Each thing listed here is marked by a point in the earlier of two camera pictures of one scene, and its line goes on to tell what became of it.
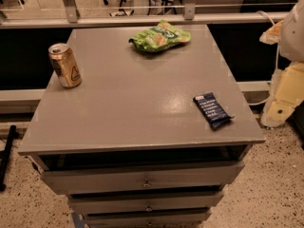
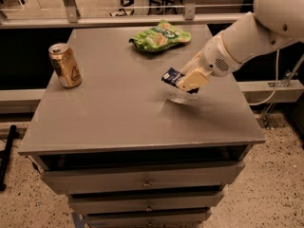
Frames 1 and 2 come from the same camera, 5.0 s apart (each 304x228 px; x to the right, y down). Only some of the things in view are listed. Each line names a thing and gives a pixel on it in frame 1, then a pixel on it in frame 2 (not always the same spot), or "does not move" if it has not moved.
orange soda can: (65, 65) does not move
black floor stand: (7, 154) does not move
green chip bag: (160, 37) does not move
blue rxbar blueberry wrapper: (213, 111) -> (172, 76)
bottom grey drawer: (146, 219) does not move
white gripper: (294, 35) -> (215, 58)
